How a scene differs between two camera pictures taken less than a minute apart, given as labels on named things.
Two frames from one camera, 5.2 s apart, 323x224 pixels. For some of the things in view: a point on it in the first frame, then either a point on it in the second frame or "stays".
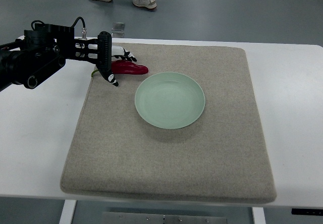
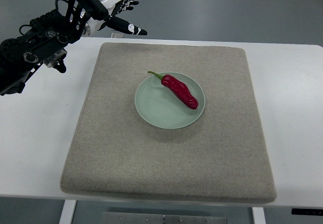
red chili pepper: (122, 67) → (179, 89)
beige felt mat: (113, 153) stays
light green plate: (169, 100) stays
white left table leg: (66, 216) stays
